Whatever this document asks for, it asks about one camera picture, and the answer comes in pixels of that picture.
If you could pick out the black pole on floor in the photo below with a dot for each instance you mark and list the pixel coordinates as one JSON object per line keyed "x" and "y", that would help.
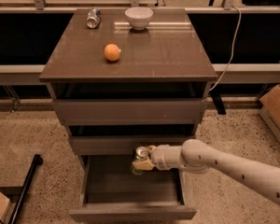
{"x": 37, "y": 161}

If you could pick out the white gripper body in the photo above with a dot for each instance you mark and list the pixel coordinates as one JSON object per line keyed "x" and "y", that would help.
{"x": 159, "y": 157}

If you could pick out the grey drawer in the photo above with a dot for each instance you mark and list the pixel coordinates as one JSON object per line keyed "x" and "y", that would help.
{"x": 123, "y": 139}
{"x": 111, "y": 192}
{"x": 95, "y": 104}

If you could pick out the grey drawer cabinet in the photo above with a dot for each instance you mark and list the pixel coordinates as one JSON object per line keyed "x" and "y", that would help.
{"x": 168, "y": 50}

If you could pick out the grey top drawer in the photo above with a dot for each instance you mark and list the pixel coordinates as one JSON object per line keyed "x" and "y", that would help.
{"x": 95, "y": 104}

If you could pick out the orange fruit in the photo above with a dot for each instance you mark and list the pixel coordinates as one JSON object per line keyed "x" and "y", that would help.
{"x": 112, "y": 52}

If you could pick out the silver can lying down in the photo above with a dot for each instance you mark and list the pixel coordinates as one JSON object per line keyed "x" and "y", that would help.
{"x": 93, "y": 18}

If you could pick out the cardboard box right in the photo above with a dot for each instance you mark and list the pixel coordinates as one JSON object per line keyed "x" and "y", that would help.
{"x": 270, "y": 111}

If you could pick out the grey middle drawer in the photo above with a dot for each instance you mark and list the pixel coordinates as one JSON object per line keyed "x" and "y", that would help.
{"x": 123, "y": 139}

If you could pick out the grey bottom drawer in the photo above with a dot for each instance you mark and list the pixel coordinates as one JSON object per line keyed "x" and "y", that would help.
{"x": 111, "y": 192}

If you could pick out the green soda can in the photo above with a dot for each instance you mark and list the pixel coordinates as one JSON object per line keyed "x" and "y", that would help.
{"x": 138, "y": 154}

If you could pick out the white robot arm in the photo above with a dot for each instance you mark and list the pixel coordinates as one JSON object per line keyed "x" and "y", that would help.
{"x": 196, "y": 156}

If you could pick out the white bowl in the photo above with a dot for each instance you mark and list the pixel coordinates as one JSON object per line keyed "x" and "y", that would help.
{"x": 139, "y": 17}

